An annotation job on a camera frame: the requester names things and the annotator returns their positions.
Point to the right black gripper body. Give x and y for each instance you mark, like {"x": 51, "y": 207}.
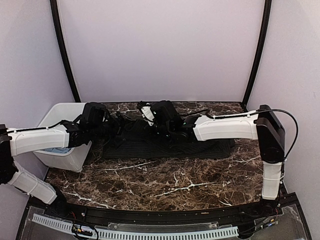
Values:
{"x": 164, "y": 132}

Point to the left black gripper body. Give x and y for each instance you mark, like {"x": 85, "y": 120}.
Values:
{"x": 108, "y": 132}

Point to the black pinstriped shirt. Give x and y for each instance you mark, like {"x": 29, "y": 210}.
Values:
{"x": 139, "y": 140}

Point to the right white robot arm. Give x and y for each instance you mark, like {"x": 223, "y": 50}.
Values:
{"x": 261, "y": 125}

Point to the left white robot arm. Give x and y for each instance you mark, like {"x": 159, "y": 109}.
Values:
{"x": 64, "y": 145}

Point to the white plastic laundry bin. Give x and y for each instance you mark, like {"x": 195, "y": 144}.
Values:
{"x": 74, "y": 159}

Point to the light blue garment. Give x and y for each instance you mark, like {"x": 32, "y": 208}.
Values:
{"x": 58, "y": 150}

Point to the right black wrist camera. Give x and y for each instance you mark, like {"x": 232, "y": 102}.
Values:
{"x": 164, "y": 111}

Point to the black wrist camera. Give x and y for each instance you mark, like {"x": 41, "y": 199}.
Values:
{"x": 164, "y": 111}
{"x": 92, "y": 115}

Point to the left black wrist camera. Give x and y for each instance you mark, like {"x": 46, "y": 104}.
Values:
{"x": 92, "y": 115}

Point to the white slotted cable duct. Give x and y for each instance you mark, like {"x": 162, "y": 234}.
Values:
{"x": 100, "y": 233}

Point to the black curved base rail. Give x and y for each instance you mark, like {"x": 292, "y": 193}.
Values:
{"x": 282, "y": 219}

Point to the left black frame post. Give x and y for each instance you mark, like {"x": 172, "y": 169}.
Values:
{"x": 63, "y": 50}

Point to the black frame post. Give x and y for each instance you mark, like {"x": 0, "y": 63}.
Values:
{"x": 258, "y": 54}
{"x": 63, "y": 50}

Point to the right black frame post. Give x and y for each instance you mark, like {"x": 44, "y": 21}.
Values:
{"x": 258, "y": 54}

